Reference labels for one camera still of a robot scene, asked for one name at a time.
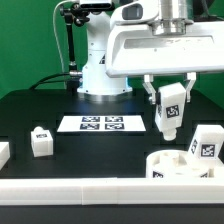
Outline white front barrier wall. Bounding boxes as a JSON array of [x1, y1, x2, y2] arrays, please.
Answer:
[[0, 178, 224, 205]]

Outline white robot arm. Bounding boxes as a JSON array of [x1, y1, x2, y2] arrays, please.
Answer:
[[88, 0, 224, 91]]

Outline black camera on mount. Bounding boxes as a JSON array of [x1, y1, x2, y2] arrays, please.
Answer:
[[80, 0, 114, 11]]

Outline white left barrier block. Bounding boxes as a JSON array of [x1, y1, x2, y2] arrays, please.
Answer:
[[0, 142, 10, 170]]

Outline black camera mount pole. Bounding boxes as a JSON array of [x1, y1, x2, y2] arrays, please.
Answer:
[[60, 3, 89, 92]]

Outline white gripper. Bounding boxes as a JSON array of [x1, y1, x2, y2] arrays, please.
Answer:
[[105, 21, 224, 104]]

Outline black cables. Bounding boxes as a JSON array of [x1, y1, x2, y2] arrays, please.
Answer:
[[29, 73, 83, 90]]

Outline white marker sheet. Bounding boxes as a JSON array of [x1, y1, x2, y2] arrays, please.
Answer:
[[57, 115, 146, 133]]

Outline white cable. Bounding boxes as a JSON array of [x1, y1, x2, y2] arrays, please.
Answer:
[[52, 0, 75, 73]]

